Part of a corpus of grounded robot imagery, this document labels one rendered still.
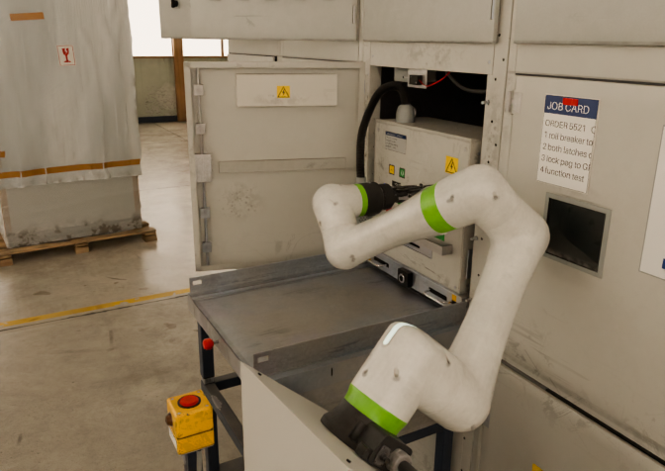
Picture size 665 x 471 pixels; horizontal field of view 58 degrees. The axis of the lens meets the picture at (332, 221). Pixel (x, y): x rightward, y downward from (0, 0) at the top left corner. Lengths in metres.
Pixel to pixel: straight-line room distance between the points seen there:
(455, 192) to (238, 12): 1.28
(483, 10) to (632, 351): 0.90
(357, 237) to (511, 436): 0.72
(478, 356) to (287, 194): 1.16
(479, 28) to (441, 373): 0.92
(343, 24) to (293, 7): 0.19
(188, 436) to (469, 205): 0.77
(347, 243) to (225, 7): 1.15
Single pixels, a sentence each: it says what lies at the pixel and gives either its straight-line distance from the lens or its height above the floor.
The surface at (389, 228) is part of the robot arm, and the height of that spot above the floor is 1.22.
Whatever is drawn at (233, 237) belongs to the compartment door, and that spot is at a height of 0.95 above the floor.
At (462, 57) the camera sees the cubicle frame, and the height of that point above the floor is 1.61.
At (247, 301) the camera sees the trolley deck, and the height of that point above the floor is 0.85.
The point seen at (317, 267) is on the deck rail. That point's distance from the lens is 2.17.
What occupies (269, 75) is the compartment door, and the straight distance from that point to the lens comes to 2.12.
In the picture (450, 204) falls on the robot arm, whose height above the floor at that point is 1.32.
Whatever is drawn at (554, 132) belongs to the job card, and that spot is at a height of 1.45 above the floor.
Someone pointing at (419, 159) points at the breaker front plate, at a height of 1.29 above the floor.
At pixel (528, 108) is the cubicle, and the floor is 1.50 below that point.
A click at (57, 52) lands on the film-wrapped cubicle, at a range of 5.02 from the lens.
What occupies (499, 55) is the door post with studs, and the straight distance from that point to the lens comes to 1.67.
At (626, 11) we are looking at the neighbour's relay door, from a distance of 1.41.
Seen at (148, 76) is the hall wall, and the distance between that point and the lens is 12.84.
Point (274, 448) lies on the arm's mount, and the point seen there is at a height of 0.94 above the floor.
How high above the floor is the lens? 1.66
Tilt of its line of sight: 17 degrees down
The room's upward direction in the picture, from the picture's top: 1 degrees clockwise
